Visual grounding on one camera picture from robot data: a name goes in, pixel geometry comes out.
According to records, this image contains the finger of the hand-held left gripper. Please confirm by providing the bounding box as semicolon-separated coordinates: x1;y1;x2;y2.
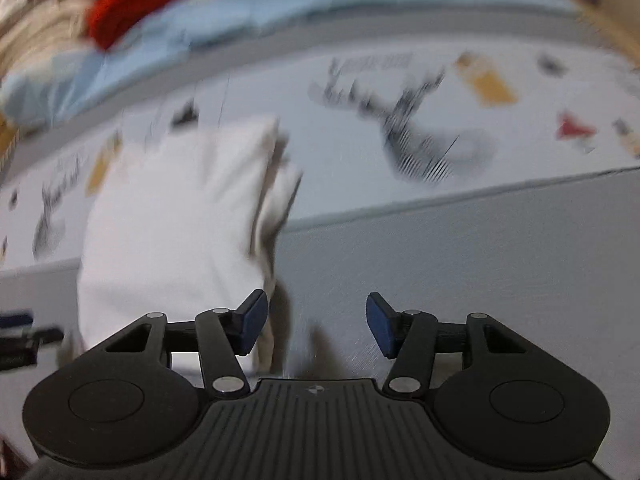
0;328;64;371
0;312;34;331

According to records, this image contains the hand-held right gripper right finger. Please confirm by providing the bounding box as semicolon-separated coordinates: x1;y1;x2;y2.
366;292;547;403

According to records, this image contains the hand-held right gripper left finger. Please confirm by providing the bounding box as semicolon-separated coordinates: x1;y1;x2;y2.
92;289;269;401

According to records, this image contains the white t-shirt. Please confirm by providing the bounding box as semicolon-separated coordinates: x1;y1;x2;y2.
75;115;304;382

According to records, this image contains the grey printed bed sheet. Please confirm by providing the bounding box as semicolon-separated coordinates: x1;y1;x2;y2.
0;10;640;480

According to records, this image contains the cream folded blanket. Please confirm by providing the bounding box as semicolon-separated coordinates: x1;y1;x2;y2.
0;0;101;78

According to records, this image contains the light blue sheet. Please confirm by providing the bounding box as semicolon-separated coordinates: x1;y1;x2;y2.
0;0;586;131

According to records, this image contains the red blanket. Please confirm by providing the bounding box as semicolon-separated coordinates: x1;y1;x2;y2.
87;0;261;52

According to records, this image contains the wooden bed frame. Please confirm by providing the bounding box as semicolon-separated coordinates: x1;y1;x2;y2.
542;0;640;68

